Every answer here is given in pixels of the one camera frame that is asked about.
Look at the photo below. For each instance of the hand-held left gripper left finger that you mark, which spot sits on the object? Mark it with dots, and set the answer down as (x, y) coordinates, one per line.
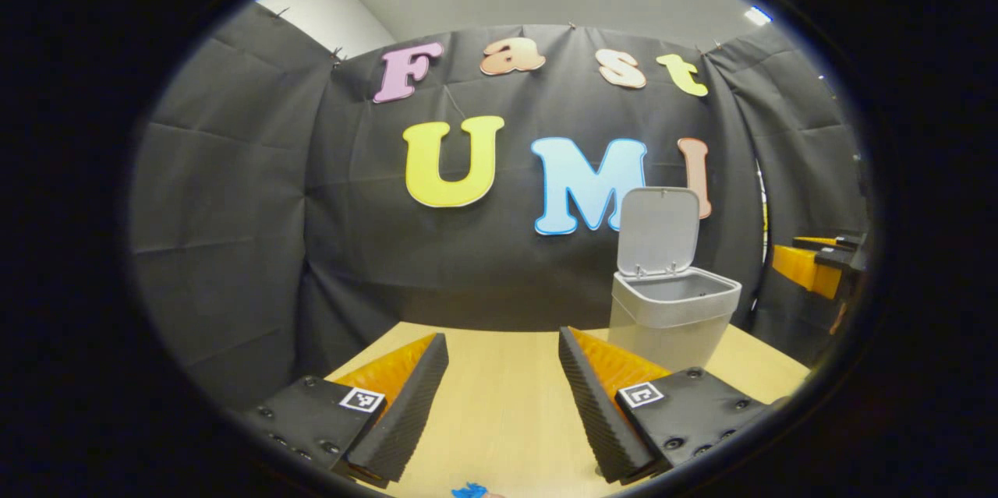
(405, 412)

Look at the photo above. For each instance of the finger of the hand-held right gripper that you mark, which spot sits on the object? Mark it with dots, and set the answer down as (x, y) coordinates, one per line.
(838, 241)
(811, 270)

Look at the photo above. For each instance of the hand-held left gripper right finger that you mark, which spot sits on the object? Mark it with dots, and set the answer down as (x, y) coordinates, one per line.
(596, 412)

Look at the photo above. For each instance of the blue paper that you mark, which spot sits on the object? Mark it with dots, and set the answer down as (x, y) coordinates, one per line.
(469, 491)

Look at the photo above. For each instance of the grey desktop garbage bin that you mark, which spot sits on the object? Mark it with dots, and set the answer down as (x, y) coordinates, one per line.
(670, 326)

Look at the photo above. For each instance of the wooden desktop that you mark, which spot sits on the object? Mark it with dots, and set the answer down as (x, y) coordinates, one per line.
(499, 404)

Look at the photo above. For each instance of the small ceiling light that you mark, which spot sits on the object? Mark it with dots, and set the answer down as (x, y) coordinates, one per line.
(757, 15)

